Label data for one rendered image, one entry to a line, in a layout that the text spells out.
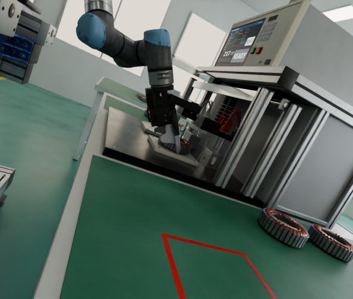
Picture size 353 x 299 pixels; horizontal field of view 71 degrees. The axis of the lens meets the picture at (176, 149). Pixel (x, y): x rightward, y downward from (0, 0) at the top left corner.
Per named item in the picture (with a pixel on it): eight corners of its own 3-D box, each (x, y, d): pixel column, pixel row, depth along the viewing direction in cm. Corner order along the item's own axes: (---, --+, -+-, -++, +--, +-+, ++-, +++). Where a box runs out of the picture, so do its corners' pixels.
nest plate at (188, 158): (154, 150, 74) (155, 147, 74) (148, 137, 88) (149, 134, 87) (197, 166, 79) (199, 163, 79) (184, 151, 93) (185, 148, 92)
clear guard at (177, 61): (150, 63, 86) (157, 46, 85) (142, 64, 108) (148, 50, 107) (226, 101, 97) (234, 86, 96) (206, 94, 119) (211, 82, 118)
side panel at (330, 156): (264, 211, 72) (322, 108, 66) (258, 206, 75) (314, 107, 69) (329, 232, 81) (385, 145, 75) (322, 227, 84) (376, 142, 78)
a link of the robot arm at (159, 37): (152, 32, 76) (175, 28, 71) (155, 70, 80) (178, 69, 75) (134, 31, 70) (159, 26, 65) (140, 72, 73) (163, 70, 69)
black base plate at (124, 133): (101, 155, 58) (105, 146, 57) (107, 110, 117) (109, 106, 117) (257, 207, 74) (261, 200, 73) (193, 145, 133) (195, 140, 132)
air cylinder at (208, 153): (204, 166, 84) (212, 152, 83) (198, 159, 91) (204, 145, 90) (217, 171, 85) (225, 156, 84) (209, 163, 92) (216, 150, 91)
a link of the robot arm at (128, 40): (103, 33, 74) (131, 28, 68) (129, 48, 84) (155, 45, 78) (100, 60, 74) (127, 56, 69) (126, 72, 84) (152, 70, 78)
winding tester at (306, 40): (269, 70, 71) (305, -3, 67) (212, 69, 111) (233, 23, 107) (356, 121, 84) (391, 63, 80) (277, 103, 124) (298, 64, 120)
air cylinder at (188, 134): (185, 145, 106) (191, 133, 105) (181, 140, 113) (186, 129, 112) (196, 149, 108) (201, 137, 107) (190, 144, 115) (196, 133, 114)
